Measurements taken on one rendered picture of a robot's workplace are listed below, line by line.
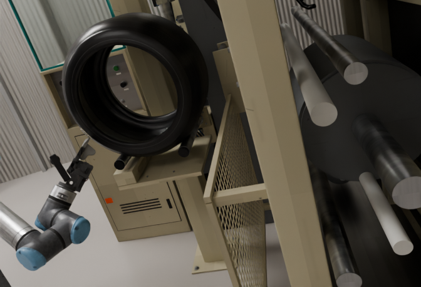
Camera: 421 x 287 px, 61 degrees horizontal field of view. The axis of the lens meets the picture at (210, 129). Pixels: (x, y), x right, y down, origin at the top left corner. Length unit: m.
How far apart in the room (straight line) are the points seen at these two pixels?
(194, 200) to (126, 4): 1.04
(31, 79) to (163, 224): 2.56
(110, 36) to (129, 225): 1.58
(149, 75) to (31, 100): 2.94
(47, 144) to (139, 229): 2.34
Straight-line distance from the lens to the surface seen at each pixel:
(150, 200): 2.44
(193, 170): 1.46
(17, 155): 4.83
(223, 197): 0.90
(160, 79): 1.72
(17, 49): 4.46
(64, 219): 1.41
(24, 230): 1.40
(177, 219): 2.48
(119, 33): 1.33
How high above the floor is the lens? 1.46
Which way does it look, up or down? 21 degrees down
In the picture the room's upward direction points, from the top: 17 degrees counter-clockwise
